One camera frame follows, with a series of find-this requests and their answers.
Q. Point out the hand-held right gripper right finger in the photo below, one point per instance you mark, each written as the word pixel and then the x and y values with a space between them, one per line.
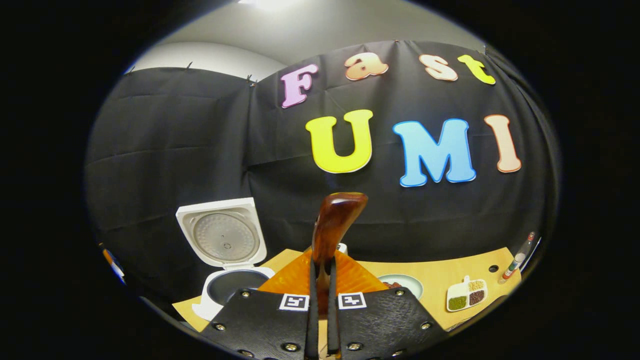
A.
pixel 333 335

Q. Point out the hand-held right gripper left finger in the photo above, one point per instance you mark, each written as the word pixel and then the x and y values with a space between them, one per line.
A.
pixel 312 335

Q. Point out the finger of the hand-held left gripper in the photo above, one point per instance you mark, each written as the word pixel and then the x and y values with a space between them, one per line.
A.
pixel 109 259

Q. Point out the brown wooden spoon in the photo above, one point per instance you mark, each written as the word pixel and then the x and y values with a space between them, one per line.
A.
pixel 335 220

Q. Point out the white rice cooker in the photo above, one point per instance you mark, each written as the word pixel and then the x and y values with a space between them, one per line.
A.
pixel 222 235

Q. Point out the white rice portion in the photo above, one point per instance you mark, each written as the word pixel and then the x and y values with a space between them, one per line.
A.
pixel 458 290

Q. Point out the pile of red meat slices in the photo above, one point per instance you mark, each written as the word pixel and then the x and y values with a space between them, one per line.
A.
pixel 392 285

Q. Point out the pale green plate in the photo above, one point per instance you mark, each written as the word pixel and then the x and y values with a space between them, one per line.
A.
pixel 407 285

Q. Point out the black backdrop cloth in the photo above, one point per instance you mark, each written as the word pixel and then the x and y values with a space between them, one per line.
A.
pixel 175 150

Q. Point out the green mung bean portion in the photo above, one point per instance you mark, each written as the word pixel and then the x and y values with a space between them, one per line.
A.
pixel 457 303

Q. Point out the white divided plate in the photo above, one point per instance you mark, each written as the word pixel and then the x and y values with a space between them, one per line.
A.
pixel 457 290

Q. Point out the dark red bean portion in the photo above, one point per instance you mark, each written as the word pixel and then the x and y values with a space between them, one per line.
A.
pixel 476 297

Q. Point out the yellow soybean portion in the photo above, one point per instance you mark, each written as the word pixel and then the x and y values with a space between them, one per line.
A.
pixel 476 285

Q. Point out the clear plastic water bottle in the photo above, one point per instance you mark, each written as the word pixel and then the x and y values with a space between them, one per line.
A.
pixel 515 262

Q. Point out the white upright strip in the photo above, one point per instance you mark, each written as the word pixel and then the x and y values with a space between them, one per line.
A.
pixel 535 248

